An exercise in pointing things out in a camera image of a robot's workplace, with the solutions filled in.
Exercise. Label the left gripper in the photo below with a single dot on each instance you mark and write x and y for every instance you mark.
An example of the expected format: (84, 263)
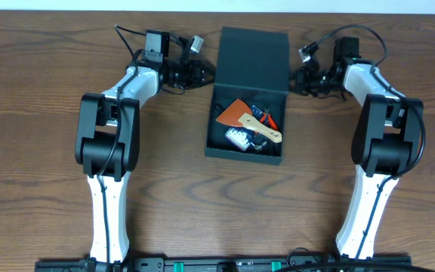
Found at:
(196, 74)

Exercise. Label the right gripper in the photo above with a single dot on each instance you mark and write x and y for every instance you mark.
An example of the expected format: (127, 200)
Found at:
(300, 76)

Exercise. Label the orange scraper wooden handle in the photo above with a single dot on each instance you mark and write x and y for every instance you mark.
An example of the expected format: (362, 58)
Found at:
(238, 114)

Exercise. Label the dark green box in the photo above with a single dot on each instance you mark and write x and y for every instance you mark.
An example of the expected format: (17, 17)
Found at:
(252, 66)

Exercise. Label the red handled pliers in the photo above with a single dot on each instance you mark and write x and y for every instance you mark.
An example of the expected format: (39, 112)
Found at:
(267, 119)

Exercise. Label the blue screwdriver bit set case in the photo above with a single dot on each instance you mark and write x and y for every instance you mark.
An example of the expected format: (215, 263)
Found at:
(243, 138)

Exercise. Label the small claw hammer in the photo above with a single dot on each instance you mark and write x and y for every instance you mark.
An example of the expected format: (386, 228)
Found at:
(259, 147)

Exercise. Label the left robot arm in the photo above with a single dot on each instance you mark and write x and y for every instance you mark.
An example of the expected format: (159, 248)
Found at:
(108, 133)

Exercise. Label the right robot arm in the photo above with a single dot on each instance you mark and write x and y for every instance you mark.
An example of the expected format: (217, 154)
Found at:
(387, 143)

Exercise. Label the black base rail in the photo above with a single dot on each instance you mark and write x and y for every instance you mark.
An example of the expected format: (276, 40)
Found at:
(186, 264)

